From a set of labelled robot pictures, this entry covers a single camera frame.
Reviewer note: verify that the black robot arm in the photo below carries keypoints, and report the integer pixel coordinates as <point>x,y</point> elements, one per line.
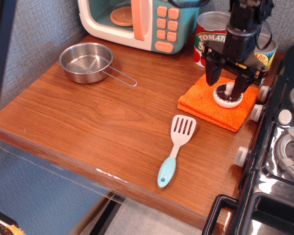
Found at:
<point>247,14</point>

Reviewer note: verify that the white drain cover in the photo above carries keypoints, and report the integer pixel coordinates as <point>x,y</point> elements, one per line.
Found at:
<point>223,95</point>

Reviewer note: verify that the white spatula teal handle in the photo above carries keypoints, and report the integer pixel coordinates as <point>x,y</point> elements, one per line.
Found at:
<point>182,129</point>

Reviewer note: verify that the orange microwave plate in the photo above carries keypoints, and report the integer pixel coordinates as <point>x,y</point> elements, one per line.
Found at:
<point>122,16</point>

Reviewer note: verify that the teal toy microwave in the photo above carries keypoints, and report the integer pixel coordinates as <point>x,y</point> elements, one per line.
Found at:
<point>158,25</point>

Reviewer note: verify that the orange cloth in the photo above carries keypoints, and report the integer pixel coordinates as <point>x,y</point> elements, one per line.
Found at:
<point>199,102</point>

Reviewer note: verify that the pineapple slices can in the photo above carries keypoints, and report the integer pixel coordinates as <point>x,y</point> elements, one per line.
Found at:
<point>266,56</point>

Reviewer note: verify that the black toy stove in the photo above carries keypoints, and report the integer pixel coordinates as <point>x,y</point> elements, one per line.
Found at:
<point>265,205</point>

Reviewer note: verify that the small steel pan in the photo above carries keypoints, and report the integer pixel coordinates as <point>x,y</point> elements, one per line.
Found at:
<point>88,63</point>

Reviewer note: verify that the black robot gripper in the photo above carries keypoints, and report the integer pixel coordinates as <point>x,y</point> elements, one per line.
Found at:
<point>236,55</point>

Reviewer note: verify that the tomato sauce can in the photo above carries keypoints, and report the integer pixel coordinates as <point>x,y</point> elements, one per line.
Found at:
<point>210,26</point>

